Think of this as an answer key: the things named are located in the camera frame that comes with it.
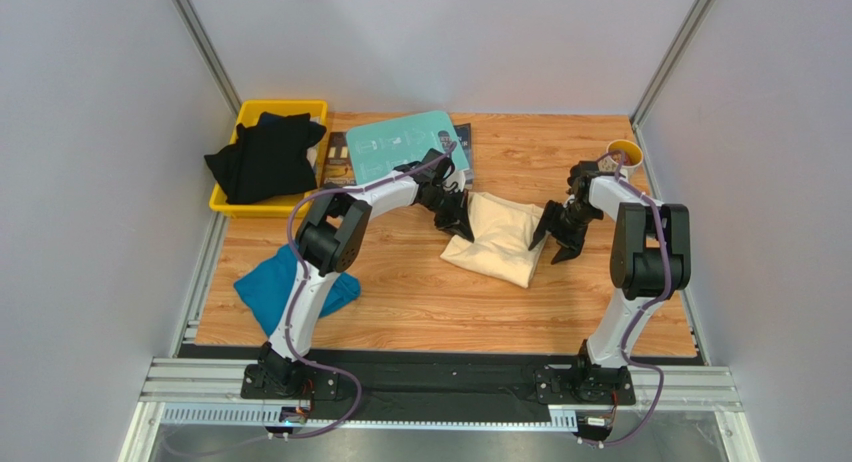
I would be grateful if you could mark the right aluminium frame post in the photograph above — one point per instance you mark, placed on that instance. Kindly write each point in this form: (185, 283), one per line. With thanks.
(670, 60)

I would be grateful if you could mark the blue t-shirt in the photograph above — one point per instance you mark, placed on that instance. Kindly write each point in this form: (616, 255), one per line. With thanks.
(266, 290)

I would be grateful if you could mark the teal folding board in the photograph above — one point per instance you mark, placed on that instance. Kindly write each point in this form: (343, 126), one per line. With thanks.
(377, 148)

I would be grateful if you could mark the yellow plastic bin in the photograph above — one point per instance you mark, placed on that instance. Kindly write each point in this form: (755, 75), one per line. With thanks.
(249, 115)

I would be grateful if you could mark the dark Edward Tulane book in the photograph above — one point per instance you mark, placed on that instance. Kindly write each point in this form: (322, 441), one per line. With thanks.
(338, 168)

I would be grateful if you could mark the black t-shirt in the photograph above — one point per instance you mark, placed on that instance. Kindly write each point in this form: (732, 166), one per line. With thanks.
(268, 160)

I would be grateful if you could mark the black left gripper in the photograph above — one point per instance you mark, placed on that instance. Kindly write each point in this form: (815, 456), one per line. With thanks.
(460, 225)

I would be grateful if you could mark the dark blue book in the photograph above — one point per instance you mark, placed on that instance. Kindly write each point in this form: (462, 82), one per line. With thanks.
(464, 135)

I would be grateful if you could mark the cream t-shirt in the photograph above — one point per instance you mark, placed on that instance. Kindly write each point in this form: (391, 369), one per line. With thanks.
(503, 231)

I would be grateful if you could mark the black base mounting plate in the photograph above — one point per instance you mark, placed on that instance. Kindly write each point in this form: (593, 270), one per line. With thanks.
(394, 386)

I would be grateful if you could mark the aluminium front frame rail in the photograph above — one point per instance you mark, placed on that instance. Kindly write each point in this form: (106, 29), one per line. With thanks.
(205, 391)

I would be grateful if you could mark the white patterned mug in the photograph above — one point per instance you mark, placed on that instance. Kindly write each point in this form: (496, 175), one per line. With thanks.
(623, 155)

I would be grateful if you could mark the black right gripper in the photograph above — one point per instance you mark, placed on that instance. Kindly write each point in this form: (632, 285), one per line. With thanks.
(562, 227)

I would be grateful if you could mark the aluminium frame post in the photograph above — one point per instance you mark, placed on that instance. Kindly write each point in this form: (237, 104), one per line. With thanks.
(204, 44)
(670, 60)

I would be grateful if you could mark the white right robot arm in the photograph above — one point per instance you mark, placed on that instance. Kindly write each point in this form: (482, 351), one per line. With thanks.
(650, 259)

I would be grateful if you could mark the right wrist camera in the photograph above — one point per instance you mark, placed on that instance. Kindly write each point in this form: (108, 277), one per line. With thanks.
(580, 178)

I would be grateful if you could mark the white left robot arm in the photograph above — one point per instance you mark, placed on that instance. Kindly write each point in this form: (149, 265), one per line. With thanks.
(328, 242)

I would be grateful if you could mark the left aluminium frame post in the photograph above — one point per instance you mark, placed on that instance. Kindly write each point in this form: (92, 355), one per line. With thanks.
(204, 44)

